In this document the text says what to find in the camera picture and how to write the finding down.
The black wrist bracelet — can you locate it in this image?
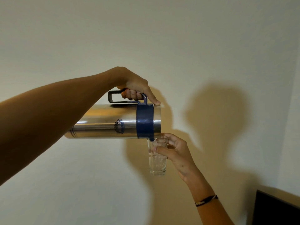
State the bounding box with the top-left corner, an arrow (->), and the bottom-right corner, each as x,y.
194,194 -> 219,207

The person's right hand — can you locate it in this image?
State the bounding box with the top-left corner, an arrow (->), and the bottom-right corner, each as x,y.
152,133 -> 200,183

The person's right forearm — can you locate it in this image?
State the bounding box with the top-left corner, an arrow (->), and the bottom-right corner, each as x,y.
184,168 -> 235,225

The clear drinking glass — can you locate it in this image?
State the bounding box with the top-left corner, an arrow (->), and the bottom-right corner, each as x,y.
147,137 -> 169,176

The stainless steel jug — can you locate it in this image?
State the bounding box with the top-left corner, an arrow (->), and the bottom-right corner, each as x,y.
64,90 -> 162,139

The person's left hand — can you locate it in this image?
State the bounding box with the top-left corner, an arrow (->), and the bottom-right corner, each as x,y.
114,67 -> 162,106

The person's left forearm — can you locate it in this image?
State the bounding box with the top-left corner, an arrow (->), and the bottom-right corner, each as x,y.
0,69 -> 119,187

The black screen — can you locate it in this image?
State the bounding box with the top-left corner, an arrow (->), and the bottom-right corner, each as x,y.
252,189 -> 300,225

